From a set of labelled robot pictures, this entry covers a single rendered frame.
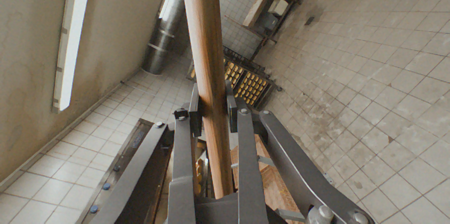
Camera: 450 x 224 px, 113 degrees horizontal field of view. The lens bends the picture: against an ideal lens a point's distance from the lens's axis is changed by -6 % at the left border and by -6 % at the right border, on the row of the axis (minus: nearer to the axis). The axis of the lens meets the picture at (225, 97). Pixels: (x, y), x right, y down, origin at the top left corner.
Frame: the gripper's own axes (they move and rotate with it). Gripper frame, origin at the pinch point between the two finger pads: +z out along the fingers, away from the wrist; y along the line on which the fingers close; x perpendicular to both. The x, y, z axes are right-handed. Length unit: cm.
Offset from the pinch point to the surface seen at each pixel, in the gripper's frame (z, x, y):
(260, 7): 415, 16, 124
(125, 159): 95, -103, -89
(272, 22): 432, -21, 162
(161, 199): 68, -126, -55
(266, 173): 89, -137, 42
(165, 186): 80, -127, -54
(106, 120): 132, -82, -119
